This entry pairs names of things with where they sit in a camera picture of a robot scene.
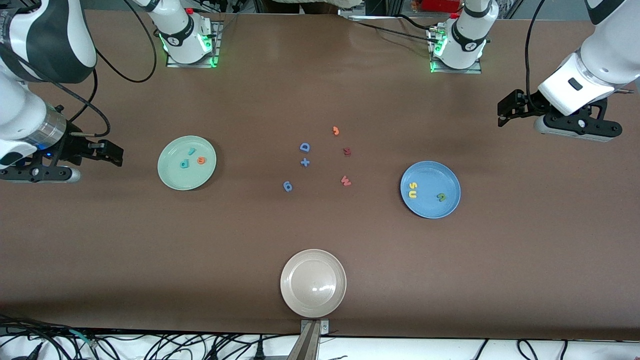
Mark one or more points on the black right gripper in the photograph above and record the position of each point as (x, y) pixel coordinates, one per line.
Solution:
(71, 148)

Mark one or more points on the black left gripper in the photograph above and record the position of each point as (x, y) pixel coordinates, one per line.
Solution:
(528, 103)

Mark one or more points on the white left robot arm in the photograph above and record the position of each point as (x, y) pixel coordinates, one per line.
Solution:
(610, 50)

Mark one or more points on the light green plate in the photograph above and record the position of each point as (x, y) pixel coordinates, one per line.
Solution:
(187, 177)

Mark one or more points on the blue plate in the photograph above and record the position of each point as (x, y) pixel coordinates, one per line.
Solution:
(430, 175)

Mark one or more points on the red box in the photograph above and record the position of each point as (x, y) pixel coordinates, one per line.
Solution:
(440, 5)

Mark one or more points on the pink foam letter w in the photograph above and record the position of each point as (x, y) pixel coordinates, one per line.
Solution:
(346, 181)

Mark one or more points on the blue foam number six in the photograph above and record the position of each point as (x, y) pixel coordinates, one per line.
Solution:
(286, 188)

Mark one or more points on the blue foam letter D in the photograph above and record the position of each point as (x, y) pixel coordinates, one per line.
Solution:
(302, 147)

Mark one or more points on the beige plate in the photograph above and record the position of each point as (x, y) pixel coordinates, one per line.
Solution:
(313, 283)

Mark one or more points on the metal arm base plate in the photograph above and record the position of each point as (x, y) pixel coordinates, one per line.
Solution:
(465, 71)
(217, 47)

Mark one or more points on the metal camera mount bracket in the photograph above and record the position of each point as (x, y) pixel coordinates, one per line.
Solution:
(314, 327)

